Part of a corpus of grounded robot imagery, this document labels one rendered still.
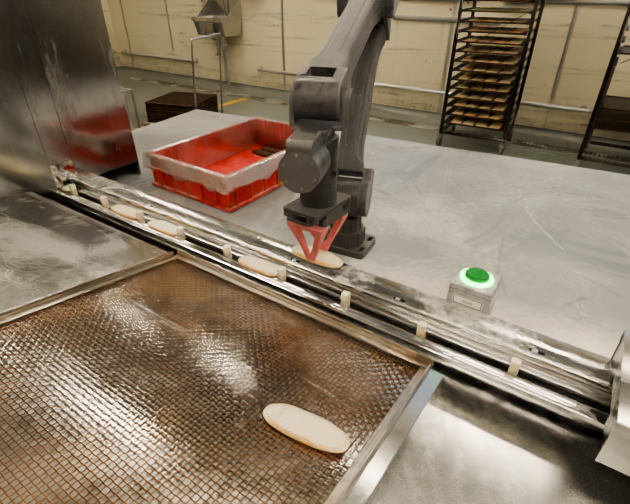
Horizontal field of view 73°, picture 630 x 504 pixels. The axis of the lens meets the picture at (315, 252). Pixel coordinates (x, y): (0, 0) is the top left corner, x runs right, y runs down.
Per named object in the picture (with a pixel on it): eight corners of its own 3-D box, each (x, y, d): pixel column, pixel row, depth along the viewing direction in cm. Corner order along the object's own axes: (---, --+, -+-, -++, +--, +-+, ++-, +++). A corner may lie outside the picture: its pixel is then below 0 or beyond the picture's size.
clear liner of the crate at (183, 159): (334, 160, 141) (335, 130, 136) (229, 215, 107) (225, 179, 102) (257, 141, 157) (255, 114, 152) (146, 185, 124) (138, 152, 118)
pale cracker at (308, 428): (355, 436, 45) (356, 428, 45) (341, 462, 42) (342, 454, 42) (274, 399, 49) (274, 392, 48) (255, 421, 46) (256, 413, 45)
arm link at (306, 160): (355, 85, 59) (296, 81, 61) (336, 101, 49) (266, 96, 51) (351, 168, 65) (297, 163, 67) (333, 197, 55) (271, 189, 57)
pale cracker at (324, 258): (347, 261, 72) (347, 255, 71) (335, 271, 69) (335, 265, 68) (299, 244, 76) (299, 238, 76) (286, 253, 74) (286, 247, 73)
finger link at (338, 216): (346, 250, 74) (349, 200, 69) (324, 269, 69) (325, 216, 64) (314, 239, 77) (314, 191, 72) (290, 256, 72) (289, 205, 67)
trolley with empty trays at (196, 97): (232, 130, 450) (222, 31, 400) (204, 148, 402) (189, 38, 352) (177, 125, 466) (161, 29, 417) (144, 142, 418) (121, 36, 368)
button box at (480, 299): (492, 323, 79) (506, 275, 74) (480, 349, 74) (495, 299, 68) (449, 307, 83) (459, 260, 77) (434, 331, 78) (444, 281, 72)
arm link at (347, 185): (362, 215, 95) (339, 212, 96) (365, 171, 89) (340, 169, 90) (354, 235, 87) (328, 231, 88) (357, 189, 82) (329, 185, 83)
